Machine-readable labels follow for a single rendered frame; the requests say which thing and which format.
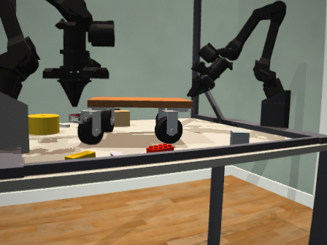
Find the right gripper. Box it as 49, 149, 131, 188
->
42, 45, 109, 107

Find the red toy building brick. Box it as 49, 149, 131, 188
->
147, 144, 174, 153

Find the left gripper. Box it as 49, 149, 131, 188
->
187, 65, 220, 98

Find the orange wooden dolly on black caster wheels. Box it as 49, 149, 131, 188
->
69, 97, 193, 145

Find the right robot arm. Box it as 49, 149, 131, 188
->
0, 0, 115, 99

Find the yellow rectangular block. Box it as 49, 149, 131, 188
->
65, 150, 96, 160

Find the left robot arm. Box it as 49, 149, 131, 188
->
191, 1, 286, 98

